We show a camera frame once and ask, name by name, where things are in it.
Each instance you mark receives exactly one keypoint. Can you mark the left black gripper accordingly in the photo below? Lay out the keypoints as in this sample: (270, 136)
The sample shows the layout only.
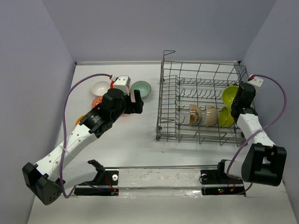
(135, 108)

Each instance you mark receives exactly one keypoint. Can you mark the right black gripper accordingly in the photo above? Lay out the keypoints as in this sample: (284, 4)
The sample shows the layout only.
(253, 96)

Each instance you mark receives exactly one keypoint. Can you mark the lime green bowl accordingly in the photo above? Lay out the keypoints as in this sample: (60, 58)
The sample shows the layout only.
(225, 118)
(229, 94)

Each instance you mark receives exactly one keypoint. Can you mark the red white patterned bowl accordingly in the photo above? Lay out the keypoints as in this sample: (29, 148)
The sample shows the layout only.
(97, 101)

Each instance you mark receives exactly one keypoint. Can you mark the grey wire dish rack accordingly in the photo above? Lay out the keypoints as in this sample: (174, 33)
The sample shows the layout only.
(199, 83)

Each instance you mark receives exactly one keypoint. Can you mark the beige painted ceramic bowl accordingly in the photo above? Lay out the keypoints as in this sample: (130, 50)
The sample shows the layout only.
(195, 115)

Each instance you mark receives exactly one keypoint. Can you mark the yellow bowl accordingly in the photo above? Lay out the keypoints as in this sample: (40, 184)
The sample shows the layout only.
(79, 120)

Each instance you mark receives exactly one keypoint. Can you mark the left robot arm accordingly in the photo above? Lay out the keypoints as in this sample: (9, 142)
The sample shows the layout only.
(46, 178)

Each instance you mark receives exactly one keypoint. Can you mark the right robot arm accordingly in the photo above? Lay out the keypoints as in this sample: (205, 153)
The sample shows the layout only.
(258, 160)

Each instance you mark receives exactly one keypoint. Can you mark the orange round bowl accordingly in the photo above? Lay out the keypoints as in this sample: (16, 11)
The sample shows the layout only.
(126, 115)

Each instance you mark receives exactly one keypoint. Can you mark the pale green ceramic bowl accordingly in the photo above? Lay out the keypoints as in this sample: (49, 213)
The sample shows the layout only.
(144, 88)

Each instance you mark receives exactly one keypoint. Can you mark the small white bowl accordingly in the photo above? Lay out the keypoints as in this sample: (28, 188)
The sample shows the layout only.
(100, 88)

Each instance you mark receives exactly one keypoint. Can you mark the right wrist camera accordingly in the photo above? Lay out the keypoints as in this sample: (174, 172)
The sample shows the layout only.
(255, 81)

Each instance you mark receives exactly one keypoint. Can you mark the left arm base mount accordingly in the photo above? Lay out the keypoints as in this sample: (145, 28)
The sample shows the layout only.
(105, 182)

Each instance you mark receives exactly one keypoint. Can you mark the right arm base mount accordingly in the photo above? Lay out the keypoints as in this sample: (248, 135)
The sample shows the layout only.
(215, 182)

